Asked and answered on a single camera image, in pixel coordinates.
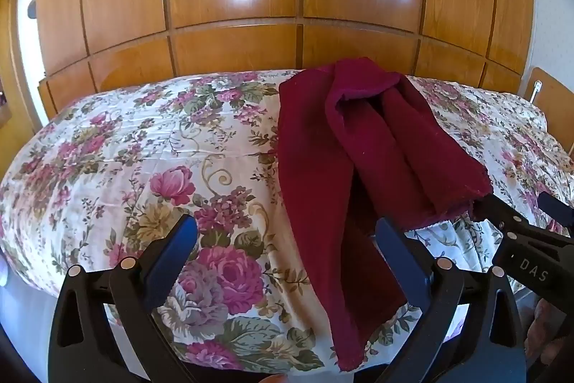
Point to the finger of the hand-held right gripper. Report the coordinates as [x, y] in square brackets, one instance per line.
[529, 257]
[558, 210]

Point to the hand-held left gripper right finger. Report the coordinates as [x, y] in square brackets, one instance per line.
[403, 262]

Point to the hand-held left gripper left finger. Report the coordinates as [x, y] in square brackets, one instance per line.
[172, 257]

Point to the dark red cloth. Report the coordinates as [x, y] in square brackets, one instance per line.
[314, 185]

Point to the wooden bedside panel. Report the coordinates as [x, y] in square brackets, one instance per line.
[554, 96]

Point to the floral bedspread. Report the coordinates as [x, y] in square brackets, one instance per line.
[134, 140]

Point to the wooden door frame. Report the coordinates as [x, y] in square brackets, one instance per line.
[11, 51]

